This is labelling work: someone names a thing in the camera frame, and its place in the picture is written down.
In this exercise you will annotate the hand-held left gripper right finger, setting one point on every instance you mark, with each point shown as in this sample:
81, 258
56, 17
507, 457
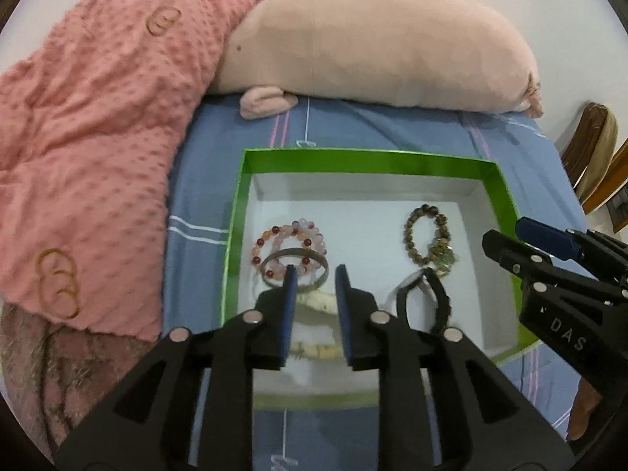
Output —
343, 304

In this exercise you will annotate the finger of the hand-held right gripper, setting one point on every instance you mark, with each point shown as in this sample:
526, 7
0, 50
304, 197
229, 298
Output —
510, 252
544, 238

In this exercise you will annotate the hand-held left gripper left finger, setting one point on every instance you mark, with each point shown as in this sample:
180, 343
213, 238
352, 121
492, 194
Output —
289, 304

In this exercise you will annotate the silver bangle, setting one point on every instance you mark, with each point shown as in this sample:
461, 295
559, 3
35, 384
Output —
294, 257

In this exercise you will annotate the green cardboard box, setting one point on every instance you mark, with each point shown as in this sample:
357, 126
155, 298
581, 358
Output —
358, 196

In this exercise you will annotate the person's right hand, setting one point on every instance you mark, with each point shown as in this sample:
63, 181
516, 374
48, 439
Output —
586, 407

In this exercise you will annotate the cream wrist watch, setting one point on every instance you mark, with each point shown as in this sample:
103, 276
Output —
319, 301

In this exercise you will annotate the black wrist watch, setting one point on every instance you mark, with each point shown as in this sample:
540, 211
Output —
439, 299

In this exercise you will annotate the wooden cabinet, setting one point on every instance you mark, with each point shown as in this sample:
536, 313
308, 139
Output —
613, 186

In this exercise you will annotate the beige cloth on chair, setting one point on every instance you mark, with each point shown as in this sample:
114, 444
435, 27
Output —
601, 157

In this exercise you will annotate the wooden chair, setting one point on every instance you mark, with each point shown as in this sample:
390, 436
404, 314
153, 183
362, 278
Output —
584, 142

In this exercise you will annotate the blue striped bed sheet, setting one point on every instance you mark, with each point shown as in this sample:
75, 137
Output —
206, 206

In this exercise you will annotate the pink plush pillow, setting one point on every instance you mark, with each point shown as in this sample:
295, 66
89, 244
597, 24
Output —
382, 39

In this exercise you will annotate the pink dotted blanket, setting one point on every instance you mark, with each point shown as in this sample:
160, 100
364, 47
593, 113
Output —
88, 157

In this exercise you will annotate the brown pink plaid shawl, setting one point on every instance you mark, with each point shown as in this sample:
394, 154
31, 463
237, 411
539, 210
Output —
44, 378

